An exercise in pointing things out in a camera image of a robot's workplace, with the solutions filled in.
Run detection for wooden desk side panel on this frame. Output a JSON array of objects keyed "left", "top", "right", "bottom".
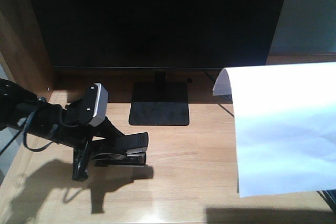
[{"left": 1, "top": 0, "right": 55, "bottom": 99}]

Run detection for black monitor stand base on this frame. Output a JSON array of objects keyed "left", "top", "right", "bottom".
[{"left": 129, "top": 70, "right": 190, "bottom": 126}]

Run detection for black stapler with orange pad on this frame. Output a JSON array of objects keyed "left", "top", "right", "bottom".
[{"left": 89, "top": 132, "right": 149, "bottom": 167}]

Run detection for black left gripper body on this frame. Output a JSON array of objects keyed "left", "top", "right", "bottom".
[{"left": 54, "top": 99, "right": 110, "bottom": 151}]

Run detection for black computer monitor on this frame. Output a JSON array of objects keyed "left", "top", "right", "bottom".
[{"left": 22, "top": 0, "right": 293, "bottom": 70}]

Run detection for white paper sheets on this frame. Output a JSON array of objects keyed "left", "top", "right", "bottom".
[{"left": 213, "top": 62, "right": 335, "bottom": 197}]

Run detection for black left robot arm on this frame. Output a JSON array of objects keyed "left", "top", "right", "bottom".
[{"left": 1, "top": 79, "right": 108, "bottom": 182}]

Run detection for black loop cable on arm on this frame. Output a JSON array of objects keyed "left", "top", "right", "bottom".
[{"left": 22, "top": 103, "right": 60, "bottom": 153}]

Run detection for black monitor cable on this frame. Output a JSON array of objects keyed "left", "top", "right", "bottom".
[{"left": 203, "top": 70, "right": 218, "bottom": 83}]

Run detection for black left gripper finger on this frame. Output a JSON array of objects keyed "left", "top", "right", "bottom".
[
  {"left": 72, "top": 142, "right": 91, "bottom": 182},
  {"left": 94, "top": 116, "right": 125, "bottom": 138}
]

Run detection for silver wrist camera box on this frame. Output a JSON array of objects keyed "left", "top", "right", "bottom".
[{"left": 81, "top": 83, "right": 109, "bottom": 127}]

